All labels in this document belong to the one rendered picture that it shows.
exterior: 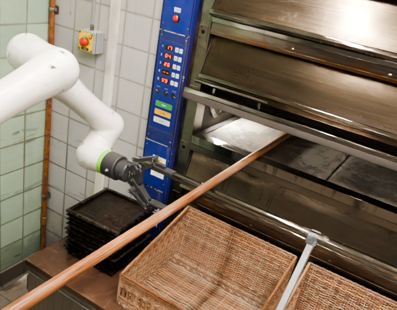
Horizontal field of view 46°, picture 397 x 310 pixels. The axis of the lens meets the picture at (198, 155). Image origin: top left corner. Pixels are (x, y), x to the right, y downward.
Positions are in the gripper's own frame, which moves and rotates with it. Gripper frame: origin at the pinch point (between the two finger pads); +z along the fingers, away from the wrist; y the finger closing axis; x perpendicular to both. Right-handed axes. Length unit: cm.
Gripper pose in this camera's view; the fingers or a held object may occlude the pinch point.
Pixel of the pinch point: (168, 190)
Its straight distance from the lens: 156.6
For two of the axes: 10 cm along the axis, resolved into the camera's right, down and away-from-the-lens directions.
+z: 8.4, 3.4, -4.2
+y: -1.7, 9.0, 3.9
